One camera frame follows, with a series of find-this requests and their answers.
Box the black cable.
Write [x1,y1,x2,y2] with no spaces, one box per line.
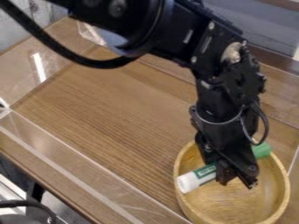
[0,199,59,224]

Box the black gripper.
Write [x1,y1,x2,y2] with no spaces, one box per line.
[188,104,266,190]

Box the clear acrylic front wall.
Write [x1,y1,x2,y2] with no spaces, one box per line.
[0,108,190,224]

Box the brown wooden bowl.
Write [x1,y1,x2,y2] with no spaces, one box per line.
[172,142,290,224]

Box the green and white marker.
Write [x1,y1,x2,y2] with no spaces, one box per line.
[174,143,272,194]

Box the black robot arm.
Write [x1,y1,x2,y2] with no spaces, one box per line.
[0,0,268,187]

